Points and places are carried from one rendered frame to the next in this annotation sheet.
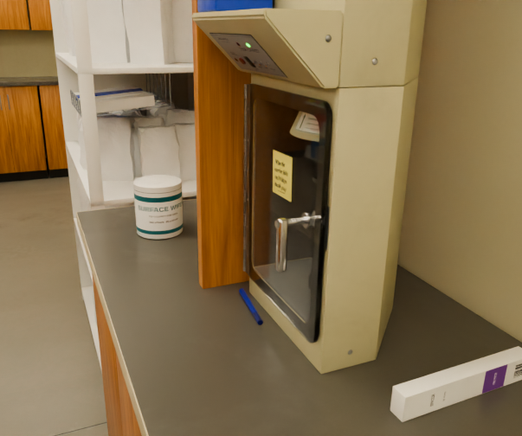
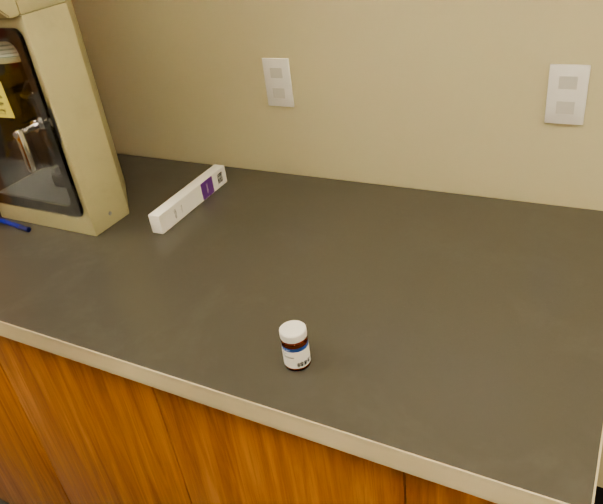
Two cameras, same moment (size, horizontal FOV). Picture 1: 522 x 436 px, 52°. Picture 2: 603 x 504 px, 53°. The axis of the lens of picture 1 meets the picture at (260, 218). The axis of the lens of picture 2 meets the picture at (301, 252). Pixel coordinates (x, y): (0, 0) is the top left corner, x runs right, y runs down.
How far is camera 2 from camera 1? 0.54 m
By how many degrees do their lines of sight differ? 33
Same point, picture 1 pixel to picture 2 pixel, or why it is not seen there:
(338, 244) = (68, 134)
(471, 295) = (175, 151)
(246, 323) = (17, 236)
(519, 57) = not seen: outside the picture
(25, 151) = not seen: outside the picture
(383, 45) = not seen: outside the picture
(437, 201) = (122, 88)
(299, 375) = (82, 243)
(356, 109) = (39, 28)
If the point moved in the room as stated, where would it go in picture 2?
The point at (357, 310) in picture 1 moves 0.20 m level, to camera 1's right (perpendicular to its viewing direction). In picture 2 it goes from (102, 180) to (181, 151)
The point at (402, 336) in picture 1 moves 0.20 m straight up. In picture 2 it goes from (140, 194) to (118, 117)
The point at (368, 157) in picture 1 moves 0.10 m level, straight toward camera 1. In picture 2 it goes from (62, 62) to (70, 72)
